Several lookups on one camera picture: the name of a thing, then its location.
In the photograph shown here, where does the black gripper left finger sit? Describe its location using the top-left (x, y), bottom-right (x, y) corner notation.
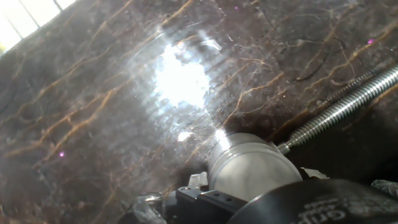
top-left (161, 170), bottom-right (248, 224)

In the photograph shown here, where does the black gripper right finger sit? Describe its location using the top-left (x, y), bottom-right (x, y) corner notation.
top-left (300, 167), bottom-right (330, 180)

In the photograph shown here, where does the black metal C-clamp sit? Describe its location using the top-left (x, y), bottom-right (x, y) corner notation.
top-left (276, 63), bottom-right (398, 187)

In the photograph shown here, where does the dark marble pattern mat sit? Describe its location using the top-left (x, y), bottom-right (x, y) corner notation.
top-left (0, 0), bottom-right (398, 224)

